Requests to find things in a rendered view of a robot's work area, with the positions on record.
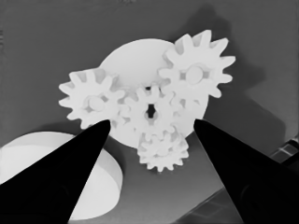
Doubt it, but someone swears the white round carrier with pins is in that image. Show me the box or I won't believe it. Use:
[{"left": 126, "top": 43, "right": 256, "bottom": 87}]
[{"left": 96, "top": 37, "right": 209, "bottom": 149}]

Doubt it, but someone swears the white toothed gear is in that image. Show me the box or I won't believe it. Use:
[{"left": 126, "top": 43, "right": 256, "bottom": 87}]
[
  {"left": 120, "top": 85, "right": 180, "bottom": 144},
  {"left": 137, "top": 130, "right": 190, "bottom": 173},
  {"left": 58, "top": 68, "right": 127, "bottom": 130},
  {"left": 158, "top": 29, "right": 236, "bottom": 102}
]

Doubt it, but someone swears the large thick white disc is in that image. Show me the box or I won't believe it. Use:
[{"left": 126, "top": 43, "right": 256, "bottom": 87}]
[{"left": 0, "top": 131, "right": 124, "bottom": 221}]

